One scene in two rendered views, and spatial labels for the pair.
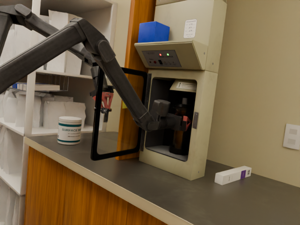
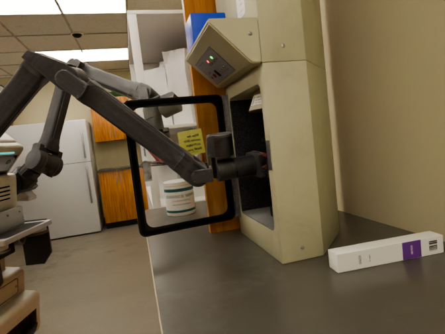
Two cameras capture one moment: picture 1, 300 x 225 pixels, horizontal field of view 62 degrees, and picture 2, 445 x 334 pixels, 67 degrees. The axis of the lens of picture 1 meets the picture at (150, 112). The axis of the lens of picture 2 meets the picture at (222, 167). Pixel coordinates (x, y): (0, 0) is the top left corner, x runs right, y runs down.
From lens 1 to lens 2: 63 cm
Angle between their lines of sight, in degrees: 33
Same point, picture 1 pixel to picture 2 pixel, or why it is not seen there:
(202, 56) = (244, 40)
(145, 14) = (208, 9)
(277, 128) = not seen: outside the picture
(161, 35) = not seen: hidden behind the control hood
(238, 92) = (408, 82)
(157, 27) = (197, 22)
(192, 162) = (279, 231)
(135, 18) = not seen: hidden behind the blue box
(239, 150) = (432, 199)
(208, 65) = (270, 51)
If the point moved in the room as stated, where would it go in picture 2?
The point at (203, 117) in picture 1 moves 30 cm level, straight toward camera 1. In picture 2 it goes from (285, 146) to (185, 164)
